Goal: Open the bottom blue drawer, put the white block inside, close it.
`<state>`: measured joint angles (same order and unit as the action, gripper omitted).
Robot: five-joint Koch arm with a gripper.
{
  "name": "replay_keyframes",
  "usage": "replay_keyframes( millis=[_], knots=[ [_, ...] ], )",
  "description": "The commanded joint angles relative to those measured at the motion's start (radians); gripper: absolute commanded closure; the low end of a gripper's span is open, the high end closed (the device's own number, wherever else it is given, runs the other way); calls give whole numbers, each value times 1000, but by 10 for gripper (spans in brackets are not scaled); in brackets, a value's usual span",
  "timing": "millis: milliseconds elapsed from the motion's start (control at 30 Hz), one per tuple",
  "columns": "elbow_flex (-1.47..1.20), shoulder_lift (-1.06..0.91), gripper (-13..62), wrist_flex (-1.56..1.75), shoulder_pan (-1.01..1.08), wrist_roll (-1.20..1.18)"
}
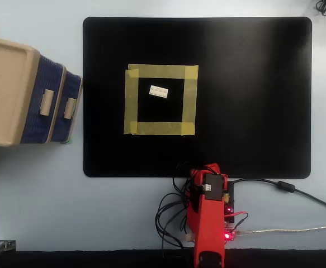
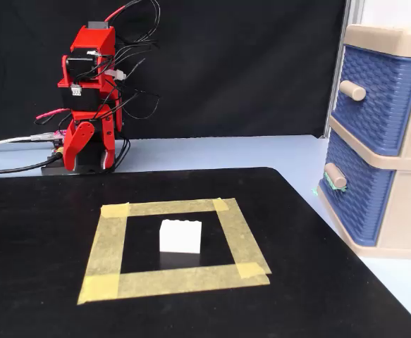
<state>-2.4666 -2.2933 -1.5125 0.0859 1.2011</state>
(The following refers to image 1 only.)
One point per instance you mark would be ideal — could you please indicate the red gripper body with motor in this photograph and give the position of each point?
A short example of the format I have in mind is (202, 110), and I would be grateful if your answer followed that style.
(211, 169)

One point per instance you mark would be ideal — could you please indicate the white toy brick cube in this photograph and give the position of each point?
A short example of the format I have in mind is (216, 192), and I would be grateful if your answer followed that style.
(158, 91)

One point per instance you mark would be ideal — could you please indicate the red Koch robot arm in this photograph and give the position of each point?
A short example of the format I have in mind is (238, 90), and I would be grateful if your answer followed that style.
(210, 223)

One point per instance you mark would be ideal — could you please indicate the beige plastic drawer cabinet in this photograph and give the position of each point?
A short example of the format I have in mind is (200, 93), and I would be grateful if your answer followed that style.
(3, 92)

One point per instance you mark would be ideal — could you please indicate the yellow masking tape strip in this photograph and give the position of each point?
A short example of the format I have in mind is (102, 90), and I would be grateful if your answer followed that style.
(131, 103)
(190, 100)
(160, 71)
(160, 128)

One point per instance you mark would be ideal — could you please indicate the small controller board with LEDs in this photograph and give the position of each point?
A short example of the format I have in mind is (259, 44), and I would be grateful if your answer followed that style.
(229, 233)

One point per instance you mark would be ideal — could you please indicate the black rectangular mat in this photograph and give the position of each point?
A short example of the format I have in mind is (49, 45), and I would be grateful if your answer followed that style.
(249, 97)

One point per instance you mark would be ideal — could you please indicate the green tape piece at cabinet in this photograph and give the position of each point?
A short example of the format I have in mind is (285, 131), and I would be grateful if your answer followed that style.
(67, 140)

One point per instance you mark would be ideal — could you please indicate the aluminium frame profile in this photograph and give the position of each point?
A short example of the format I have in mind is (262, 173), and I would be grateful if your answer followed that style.
(0, 245)

